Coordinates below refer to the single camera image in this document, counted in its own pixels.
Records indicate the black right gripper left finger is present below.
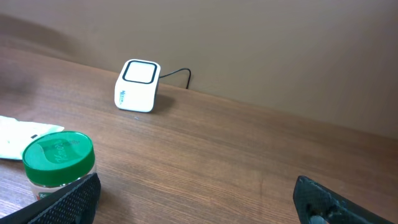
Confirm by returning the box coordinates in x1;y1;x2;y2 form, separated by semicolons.
1;172;101;224

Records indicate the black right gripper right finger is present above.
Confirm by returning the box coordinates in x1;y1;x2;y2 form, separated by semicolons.
293;175;392;224

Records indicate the green-lid seasoning jar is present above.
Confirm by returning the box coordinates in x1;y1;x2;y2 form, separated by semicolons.
22;131;96;200

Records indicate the light teal tissue packet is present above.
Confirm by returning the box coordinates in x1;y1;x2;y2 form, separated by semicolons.
1;116;64;160

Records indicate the white barcode scanner box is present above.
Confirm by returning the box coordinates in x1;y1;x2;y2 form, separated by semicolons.
114;59;161;113

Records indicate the black scanner cable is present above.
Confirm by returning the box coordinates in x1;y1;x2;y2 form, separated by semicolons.
159;67;192;90

